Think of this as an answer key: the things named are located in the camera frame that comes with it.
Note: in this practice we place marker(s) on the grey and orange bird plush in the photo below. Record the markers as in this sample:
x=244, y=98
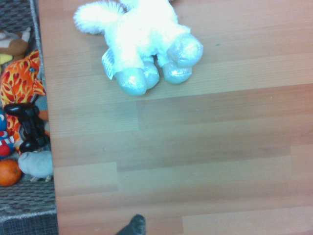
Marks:
x=42, y=105

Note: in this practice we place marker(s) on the white unicorn stuffed toy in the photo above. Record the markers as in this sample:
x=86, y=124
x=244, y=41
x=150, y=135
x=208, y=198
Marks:
x=137, y=36

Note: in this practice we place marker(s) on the orange fruit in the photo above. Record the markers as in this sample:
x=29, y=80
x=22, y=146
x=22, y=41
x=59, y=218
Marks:
x=8, y=172

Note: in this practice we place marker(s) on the grey woven wicker basket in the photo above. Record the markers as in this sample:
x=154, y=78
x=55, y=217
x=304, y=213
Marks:
x=27, y=198

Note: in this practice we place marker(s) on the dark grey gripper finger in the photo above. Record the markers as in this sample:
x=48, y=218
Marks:
x=135, y=226

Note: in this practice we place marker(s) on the orange flame pattern dolphin plush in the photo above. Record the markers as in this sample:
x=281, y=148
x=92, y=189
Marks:
x=20, y=80

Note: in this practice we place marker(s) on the black game controller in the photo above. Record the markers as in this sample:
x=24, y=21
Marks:
x=30, y=124

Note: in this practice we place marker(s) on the brown monkey plush toy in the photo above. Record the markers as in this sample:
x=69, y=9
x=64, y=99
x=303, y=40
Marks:
x=15, y=44

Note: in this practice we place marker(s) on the light grey plush toy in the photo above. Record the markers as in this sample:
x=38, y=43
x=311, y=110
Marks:
x=36, y=164

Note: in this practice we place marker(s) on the Captain America plush doll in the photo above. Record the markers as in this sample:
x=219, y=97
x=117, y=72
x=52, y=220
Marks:
x=4, y=144

